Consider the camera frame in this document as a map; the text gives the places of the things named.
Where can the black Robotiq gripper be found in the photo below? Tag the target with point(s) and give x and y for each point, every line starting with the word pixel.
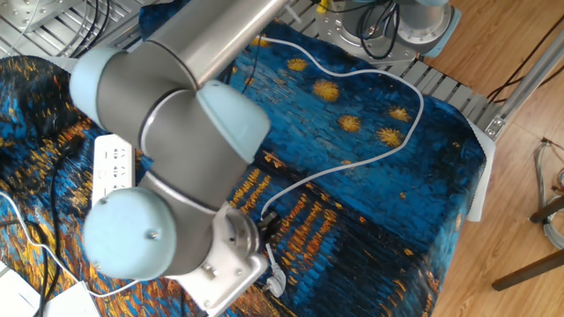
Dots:
pixel 269 224

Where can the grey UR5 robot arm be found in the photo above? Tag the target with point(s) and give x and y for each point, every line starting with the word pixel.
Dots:
pixel 189 145

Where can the white power strip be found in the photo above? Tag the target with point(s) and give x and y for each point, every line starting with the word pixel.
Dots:
pixel 112 167

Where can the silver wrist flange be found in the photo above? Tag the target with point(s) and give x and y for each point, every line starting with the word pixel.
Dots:
pixel 244 233

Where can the blue starry night tablecloth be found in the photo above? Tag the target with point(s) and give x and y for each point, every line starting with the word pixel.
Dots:
pixel 352 198

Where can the white paper sheet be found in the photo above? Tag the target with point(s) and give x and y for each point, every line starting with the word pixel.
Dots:
pixel 17 295
pixel 72 304

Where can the yellow plastic piece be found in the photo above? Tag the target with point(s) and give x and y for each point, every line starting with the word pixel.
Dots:
pixel 323 6

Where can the dark wooden chair leg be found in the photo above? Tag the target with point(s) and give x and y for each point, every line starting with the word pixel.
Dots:
pixel 548 210
pixel 529 270

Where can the silver metal plate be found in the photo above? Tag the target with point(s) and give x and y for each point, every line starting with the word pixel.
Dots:
pixel 26 9

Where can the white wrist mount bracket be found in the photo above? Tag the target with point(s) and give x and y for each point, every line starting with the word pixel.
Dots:
pixel 229 282

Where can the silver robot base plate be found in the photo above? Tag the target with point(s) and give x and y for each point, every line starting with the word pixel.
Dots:
pixel 335 31

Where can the aluminium frame beam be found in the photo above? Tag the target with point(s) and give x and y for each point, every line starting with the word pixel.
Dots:
pixel 524 83

